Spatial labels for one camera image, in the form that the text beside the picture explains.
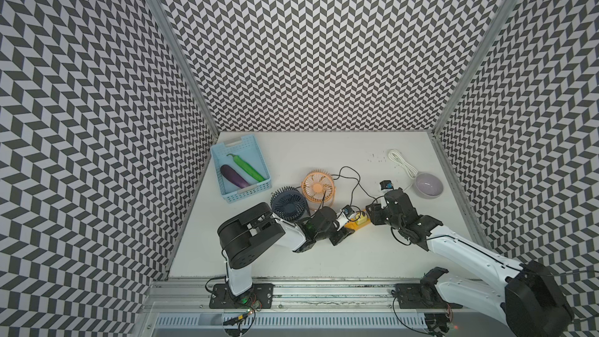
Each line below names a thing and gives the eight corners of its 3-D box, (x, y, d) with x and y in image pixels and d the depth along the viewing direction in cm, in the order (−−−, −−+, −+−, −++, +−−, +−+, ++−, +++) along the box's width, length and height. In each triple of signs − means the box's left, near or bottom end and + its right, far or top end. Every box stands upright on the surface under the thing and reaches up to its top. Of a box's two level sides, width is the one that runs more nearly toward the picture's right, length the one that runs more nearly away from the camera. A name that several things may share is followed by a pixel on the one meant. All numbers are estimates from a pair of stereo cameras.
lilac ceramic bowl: (415, 199, 96) (420, 194, 92) (409, 179, 102) (412, 172, 98) (441, 200, 96) (447, 194, 92) (433, 179, 102) (438, 172, 98)
